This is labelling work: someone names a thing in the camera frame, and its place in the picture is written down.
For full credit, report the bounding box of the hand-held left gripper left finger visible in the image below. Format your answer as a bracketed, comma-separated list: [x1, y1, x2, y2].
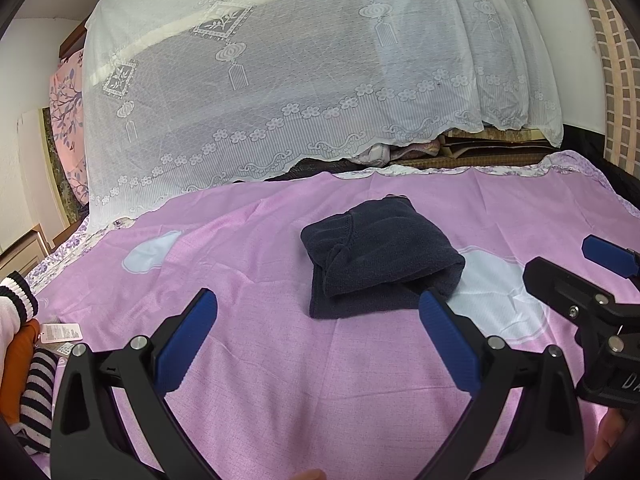
[50, 287, 236, 480]

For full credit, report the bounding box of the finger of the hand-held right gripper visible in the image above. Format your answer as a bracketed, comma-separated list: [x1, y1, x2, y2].
[581, 234, 640, 279]
[522, 256, 631, 321]

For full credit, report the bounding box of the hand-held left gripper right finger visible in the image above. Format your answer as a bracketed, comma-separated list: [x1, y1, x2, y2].
[417, 290, 586, 480]

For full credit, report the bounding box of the navy knit cardigan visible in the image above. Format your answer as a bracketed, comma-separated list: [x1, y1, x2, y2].
[300, 195, 467, 320]

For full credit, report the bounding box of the person's right hand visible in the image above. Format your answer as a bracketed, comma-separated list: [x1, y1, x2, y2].
[585, 407, 628, 473]

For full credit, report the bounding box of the pink bedsheet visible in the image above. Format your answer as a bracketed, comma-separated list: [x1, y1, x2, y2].
[0, 167, 640, 480]

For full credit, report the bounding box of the white paper tag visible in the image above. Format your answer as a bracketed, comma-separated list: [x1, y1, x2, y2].
[40, 323, 82, 345]

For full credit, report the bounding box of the lavender floral sheet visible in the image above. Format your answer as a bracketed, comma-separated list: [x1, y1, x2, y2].
[25, 150, 640, 291]

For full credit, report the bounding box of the black white striped garment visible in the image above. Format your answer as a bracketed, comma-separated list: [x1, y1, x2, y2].
[10, 350, 61, 453]

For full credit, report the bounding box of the orange cloth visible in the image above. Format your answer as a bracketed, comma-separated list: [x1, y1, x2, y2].
[0, 317, 41, 426]

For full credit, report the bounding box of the white garment striped cuff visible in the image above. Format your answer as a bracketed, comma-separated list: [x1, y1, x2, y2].
[0, 270, 41, 346]

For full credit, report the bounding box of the wooden nightstand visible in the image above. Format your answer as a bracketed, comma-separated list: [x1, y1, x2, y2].
[0, 225, 53, 273]

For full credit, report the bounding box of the pink striped cloth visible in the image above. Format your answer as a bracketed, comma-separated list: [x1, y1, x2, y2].
[350, 140, 441, 163]

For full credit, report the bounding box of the pink floral pillow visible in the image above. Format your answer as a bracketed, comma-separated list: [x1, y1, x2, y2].
[49, 50, 91, 206]

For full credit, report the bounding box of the white lace cover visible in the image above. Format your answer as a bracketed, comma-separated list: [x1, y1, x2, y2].
[82, 0, 566, 231]

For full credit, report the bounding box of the wooden headboard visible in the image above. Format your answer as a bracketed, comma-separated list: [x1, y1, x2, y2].
[59, 20, 95, 60]

